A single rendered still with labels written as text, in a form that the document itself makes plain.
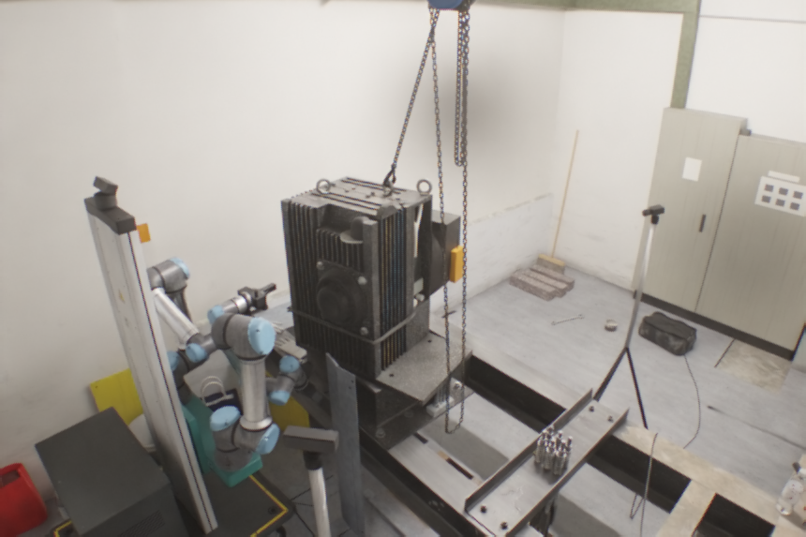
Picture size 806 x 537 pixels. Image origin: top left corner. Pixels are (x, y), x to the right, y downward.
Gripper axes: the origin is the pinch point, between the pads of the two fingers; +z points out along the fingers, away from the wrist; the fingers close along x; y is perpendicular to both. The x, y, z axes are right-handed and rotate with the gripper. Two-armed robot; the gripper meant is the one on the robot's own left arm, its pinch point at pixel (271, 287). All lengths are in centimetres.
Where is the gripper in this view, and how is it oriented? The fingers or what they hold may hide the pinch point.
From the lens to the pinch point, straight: 221.3
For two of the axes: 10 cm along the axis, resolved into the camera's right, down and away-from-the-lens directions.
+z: 5.7, -3.2, 7.5
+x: -8.2, -2.2, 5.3
